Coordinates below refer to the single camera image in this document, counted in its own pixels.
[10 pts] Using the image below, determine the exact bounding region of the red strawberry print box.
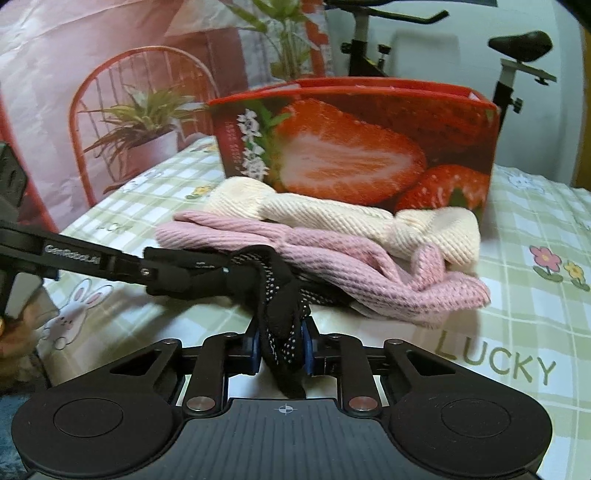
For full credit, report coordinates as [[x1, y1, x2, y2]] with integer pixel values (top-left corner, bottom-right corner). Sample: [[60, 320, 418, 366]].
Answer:
[[205, 78, 502, 223]]

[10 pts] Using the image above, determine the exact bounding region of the black exercise bike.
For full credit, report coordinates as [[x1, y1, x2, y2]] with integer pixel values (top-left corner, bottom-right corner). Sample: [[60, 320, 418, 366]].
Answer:
[[323, 0, 557, 126]]

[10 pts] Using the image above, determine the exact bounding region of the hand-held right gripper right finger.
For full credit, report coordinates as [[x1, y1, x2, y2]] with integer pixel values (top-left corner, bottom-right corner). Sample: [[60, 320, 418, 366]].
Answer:
[[300, 318, 457, 415]]

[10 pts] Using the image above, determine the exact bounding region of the printed backdrop poster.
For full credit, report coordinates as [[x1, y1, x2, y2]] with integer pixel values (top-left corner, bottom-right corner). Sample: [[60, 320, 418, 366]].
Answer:
[[0, 0, 334, 232]]

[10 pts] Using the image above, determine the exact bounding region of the black dotted sock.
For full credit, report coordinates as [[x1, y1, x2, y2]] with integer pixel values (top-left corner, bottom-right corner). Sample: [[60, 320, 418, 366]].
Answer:
[[225, 246, 354, 400]]

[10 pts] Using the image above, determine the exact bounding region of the person's left hand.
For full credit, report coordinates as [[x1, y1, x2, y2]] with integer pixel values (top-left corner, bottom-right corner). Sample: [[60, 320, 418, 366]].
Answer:
[[0, 291, 62, 371]]

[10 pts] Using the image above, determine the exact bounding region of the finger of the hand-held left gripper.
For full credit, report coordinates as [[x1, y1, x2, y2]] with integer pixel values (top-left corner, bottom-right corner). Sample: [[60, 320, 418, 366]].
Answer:
[[142, 246, 241, 270], [146, 267, 232, 297]]

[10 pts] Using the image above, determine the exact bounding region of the green checked tablecloth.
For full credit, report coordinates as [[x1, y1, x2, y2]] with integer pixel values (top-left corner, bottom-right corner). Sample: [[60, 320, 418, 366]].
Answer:
[[37, 134, 591, 463]]

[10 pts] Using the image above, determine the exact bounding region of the cream knitted cloth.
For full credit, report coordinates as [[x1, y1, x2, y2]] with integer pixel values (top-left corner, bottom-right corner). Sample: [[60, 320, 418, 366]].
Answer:
[[203, 177, 484, 278]]

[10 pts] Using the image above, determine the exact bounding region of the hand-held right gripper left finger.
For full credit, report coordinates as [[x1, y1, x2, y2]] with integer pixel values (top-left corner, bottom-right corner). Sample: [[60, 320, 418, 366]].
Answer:
[[108, 318, 262, 416]]

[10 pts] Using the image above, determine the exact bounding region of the pink knitted cloth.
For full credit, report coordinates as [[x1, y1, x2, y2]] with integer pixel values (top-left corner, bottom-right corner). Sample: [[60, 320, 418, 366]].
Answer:
[[156, 210, 492, 330]]

